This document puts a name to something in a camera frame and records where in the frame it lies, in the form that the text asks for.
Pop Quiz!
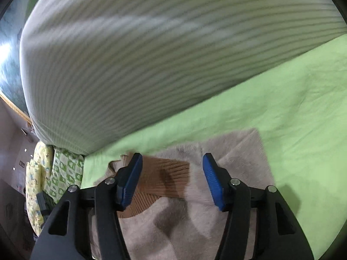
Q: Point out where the beige knit sweater brown trim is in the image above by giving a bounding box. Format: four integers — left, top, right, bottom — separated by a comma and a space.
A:
89, 127, 276, 260

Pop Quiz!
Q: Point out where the yellow cartoon print blanket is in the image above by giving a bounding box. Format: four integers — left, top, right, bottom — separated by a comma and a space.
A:
25, 141, 54, 236

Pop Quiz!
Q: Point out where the green white patterned pillow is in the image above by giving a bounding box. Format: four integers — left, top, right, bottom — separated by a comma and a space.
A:
44, 148, 84, 204

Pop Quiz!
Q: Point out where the light green bed sheet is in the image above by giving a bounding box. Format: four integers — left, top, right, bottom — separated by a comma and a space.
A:
82, 35, 346, 258

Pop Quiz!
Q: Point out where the striped grey white duvet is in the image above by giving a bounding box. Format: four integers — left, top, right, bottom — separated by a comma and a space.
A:
19, 0, 346, 154

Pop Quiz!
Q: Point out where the gold framed floral painting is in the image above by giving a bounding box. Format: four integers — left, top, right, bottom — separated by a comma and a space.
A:
1, 0, 38, 122

